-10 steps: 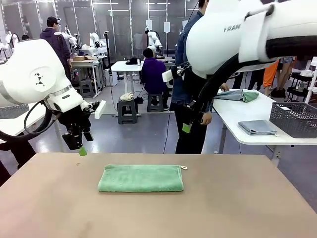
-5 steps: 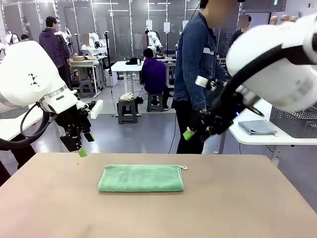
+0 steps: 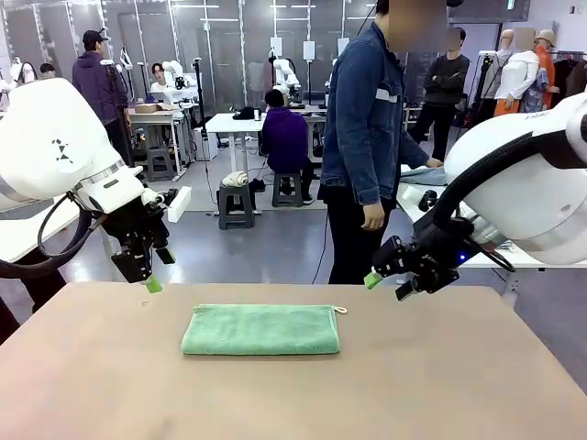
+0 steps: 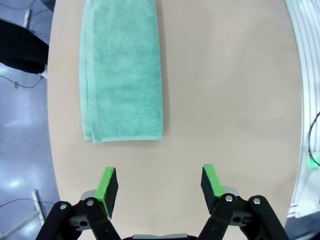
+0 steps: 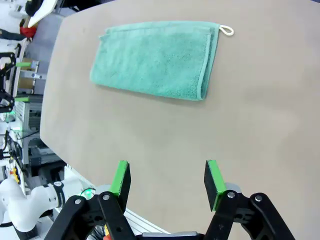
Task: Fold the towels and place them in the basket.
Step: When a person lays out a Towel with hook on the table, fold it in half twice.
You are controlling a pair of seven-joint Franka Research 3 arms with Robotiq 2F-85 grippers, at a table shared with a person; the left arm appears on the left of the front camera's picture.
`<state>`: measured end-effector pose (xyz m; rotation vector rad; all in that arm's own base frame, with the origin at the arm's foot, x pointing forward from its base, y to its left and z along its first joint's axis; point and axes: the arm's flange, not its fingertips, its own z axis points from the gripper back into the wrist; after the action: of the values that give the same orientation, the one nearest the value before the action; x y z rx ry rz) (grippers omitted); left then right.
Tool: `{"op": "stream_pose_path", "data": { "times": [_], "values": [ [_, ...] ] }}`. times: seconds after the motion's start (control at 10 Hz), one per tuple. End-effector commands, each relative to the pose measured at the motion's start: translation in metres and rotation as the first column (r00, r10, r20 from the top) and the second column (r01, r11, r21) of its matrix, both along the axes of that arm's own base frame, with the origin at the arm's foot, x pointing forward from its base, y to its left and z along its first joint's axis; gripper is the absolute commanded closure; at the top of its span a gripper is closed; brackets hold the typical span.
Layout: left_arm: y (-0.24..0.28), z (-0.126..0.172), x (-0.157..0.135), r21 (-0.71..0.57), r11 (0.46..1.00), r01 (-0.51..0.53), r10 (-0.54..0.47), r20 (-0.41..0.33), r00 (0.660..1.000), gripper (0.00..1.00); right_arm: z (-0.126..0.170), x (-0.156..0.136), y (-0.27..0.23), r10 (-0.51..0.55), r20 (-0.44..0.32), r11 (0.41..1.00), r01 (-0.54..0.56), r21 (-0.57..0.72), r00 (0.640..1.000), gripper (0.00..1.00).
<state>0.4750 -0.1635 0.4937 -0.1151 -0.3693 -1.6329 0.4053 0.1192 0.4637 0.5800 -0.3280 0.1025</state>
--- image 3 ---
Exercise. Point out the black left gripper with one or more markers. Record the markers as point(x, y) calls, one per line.
point(137, 224)

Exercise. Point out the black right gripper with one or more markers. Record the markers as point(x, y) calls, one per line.
point(440, 256)

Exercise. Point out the light blue-grey towel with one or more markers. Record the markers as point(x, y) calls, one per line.
point(422, 176)

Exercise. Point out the green towel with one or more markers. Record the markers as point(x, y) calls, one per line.
point(261, 330)

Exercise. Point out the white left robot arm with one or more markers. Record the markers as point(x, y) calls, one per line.
point(46, 137)

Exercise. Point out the small white background robot arm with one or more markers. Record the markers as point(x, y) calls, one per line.
point(176, 80)

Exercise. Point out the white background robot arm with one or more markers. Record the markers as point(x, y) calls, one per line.
point(284, 73)

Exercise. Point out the person's right hand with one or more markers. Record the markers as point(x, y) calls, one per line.
point(372, 216)

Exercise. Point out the person's left hand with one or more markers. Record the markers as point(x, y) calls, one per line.
point(434, 162)

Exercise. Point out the large white table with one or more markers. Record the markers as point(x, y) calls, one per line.
point(470, 264)

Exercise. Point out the grey plastic step stool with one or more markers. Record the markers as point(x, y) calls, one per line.
point(288, 190)
point(161, 162)
point(236, 206)

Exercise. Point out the rolled beige towel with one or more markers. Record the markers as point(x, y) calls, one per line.
point(235, 179)

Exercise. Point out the grey workbench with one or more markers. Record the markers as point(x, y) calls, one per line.
point(156, 124)

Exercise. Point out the open cardboard box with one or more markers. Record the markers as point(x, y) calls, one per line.
point(151, 108)

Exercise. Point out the person in denim jacket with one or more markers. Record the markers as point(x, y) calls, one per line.
point(362, 114)

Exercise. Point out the black bag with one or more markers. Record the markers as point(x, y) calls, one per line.
point(244, 113)

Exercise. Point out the seated person in purple hoodie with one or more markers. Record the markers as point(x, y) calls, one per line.
point(285, 137)

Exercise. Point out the seated person in white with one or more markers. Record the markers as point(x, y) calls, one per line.
point(159, 80)

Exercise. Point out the standing person with cap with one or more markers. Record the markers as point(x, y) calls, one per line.
point(94, 82)

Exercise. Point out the person with crossed arms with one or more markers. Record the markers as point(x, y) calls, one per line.
point(447, 78)

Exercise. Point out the seated person in grey jacket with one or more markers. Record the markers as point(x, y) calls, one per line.
point(48, 71)

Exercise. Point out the mannequin with white shirt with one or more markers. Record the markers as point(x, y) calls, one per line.
point(520, 73)

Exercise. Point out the bare mannequin with grey vest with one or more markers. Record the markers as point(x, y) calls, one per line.
point(506, 43)

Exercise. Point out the mannequin with beige hat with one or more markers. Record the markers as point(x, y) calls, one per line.
point(543, 59)

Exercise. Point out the rack of dark garments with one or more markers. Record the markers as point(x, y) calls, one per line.
point(575, 78)

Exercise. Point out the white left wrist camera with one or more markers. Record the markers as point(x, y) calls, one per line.
point(180, 204)

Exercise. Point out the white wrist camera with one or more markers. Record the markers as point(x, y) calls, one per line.
point(180, 204)
point(428, 199)

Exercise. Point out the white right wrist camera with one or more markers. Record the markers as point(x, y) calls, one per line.
point(428, 199)

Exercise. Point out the black camera pole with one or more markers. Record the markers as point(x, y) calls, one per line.
point(199, 101)

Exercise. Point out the black camera tripod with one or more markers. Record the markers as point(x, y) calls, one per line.
point(118, 82)

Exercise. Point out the white rectangular wall panel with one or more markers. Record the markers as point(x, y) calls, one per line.
point(275, 46)
point(309, 50)

